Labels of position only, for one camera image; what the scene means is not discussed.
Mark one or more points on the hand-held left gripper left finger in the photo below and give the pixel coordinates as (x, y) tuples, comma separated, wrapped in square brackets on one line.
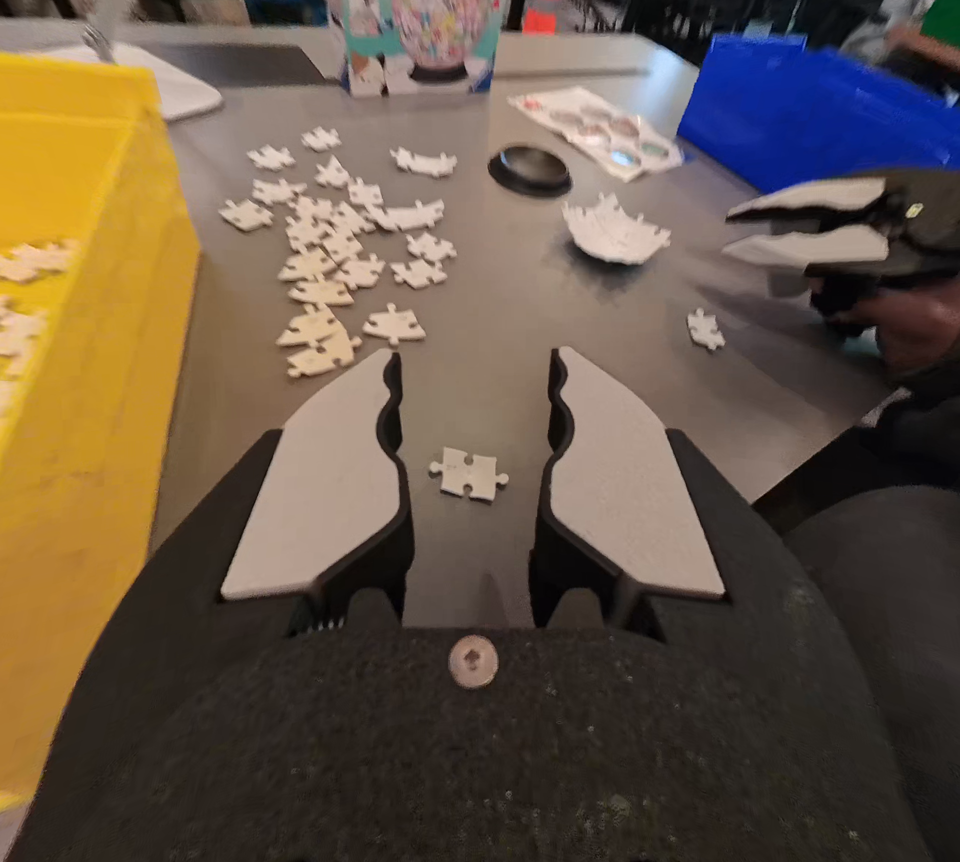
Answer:
[(322, 502)]

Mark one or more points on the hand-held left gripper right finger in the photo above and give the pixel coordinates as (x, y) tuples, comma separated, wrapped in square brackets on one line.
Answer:
[(630, 502)]

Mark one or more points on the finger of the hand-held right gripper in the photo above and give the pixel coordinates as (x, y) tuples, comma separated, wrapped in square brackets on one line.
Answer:
[(810, 251), (810, 196)]

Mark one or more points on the single white puzzle piece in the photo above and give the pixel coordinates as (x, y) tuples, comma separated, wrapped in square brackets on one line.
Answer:
[(705, 329)]

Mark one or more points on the curved assembled puzzle section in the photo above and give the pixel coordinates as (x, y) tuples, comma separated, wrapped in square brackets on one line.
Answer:
[(615, 236)]

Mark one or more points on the spread of white puzzle pieces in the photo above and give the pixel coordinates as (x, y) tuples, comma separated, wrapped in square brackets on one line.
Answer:
[(330, 247)]

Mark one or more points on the yellow plastic bin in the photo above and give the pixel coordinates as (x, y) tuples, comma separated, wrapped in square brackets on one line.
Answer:
[(90, 352)]

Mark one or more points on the heap of numbered puzzle pieces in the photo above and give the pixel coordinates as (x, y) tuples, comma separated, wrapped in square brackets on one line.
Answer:
[(22, 322)]

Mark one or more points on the person's right forearm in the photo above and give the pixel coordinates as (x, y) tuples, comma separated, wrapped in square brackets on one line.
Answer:
[(930, 427)]

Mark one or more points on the loose white puzzle piece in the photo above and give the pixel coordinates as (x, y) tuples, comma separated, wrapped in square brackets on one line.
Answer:
[(469, 473)]

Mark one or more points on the black round puzzle stand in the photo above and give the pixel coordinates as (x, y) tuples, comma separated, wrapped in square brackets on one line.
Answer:
[(529, 168)]

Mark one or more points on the person's right hand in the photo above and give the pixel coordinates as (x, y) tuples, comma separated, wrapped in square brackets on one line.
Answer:
[(915, 329)]

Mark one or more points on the blue plastic bin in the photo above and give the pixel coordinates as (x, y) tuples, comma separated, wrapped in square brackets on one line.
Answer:
[(810, 119)]

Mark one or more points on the green plastic bin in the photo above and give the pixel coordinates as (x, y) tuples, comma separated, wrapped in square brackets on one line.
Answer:
[(943, 22)]

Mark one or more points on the illustrated instruction leaflet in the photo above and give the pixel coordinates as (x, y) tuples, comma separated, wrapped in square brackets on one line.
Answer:
[(600, 127)]

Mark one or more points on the document stand with wooden board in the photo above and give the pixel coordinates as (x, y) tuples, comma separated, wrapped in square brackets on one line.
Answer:
[(187, 97)]

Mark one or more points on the blue carry basket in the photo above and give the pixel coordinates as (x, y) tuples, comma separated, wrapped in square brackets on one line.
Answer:
[(285, 3)]

